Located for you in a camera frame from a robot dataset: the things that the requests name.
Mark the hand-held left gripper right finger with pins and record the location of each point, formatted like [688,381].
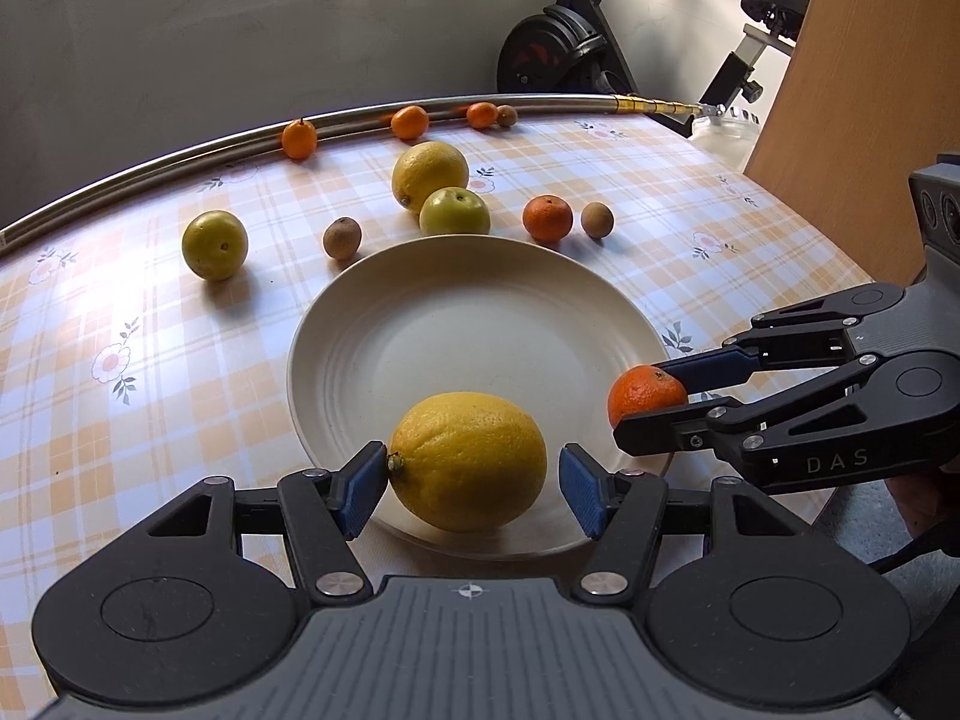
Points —
[582,493]

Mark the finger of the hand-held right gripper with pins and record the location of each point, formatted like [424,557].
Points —
[720,366]
[675,431]

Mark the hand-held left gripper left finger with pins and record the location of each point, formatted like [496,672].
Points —
[366,486]

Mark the small orange mandarin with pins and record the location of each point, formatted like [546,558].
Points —
[409,122]
[481,115]
[637,396]
[547,218]

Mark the yellow lemon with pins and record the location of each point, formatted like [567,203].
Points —
[469,461]
[427,169]

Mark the cream ceramic plate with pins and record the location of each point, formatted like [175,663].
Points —
[465,322]

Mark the orange mandarin with stem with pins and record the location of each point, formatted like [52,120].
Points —
[299,139]

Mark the brown kiwi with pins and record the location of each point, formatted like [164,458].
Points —
[598,220]
[342,238]
[508,115]

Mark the clear plastic container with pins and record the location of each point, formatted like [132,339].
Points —
[724,133]

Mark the orange checked floral tablecloth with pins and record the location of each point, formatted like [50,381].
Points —
[150,390]

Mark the wooden board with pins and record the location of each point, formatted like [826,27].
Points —
[862,90]

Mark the green round fruit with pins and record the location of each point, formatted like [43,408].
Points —
[454,213]
[214,245]

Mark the black exercise bike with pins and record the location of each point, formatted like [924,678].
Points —
[559,45]

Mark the long metal pole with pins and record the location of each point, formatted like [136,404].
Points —
[150,163]

